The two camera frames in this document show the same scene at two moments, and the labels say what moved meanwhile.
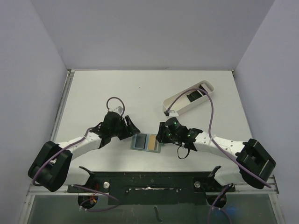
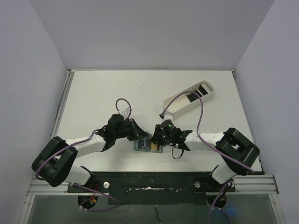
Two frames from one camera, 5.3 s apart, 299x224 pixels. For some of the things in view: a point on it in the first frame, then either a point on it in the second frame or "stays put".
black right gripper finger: (160, 136) to (155, 138)
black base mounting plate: (154, 188) stays put
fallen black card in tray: (194, 95) stays put
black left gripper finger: (122, 137) to (134, 138)
